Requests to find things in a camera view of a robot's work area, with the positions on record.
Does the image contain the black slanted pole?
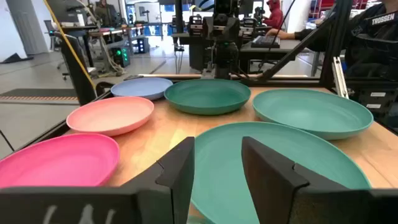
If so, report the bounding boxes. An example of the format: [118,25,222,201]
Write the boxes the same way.
[54,30,98,106]

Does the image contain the teal plastic plate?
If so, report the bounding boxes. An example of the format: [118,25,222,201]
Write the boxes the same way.
[190,121,373,224]
[252,88,374,141]

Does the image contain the silver aluminium bracket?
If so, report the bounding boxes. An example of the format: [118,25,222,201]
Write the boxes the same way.
[331,56,349,100]

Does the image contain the black equipment box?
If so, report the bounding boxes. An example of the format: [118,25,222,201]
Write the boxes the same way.
[348,79,398,128]

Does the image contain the dark green plastic plate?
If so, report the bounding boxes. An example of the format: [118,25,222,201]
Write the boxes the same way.
[164,78,252,116]

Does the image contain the computer monitor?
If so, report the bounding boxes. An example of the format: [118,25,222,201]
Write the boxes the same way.
[134,1,162,24]

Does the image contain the black keyboard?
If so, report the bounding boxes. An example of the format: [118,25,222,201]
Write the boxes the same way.
[250,35,281,49]

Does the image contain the yellow hanging cable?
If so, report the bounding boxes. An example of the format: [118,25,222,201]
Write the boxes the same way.
[42,0,97,91]

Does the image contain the person's hand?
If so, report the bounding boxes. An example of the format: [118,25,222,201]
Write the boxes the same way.
[266,27,296,40]

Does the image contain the person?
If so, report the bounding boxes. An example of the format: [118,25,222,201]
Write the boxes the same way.
[94,0,121,27]
[262,0,284,29]
[266,0,398,82]

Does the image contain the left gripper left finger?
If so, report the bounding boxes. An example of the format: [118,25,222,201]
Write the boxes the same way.
[121,136,196,224]

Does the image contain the hot pink plastic plate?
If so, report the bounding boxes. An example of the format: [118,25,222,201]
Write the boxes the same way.
[0,133,121,189]

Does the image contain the black hazard-striped floor mat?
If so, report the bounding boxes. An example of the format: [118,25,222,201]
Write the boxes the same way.
[0,88,79,102]

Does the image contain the black desk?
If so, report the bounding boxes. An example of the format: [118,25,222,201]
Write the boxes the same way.
[238,39,321,75]
[172,30,215,72]

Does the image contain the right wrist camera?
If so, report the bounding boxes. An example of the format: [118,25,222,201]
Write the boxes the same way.
[213,0,233,15]

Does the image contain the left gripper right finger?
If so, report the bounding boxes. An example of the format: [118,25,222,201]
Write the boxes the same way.
[241,136,349,224]

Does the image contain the computer tower blue lights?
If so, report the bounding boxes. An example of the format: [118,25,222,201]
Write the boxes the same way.
[136,37,150,54]

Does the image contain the blue plastic plate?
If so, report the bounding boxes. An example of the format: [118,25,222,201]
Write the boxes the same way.
[110,77,174,101]

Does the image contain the computer tower green lights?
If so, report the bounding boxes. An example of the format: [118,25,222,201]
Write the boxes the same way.
[111,45,131,68]

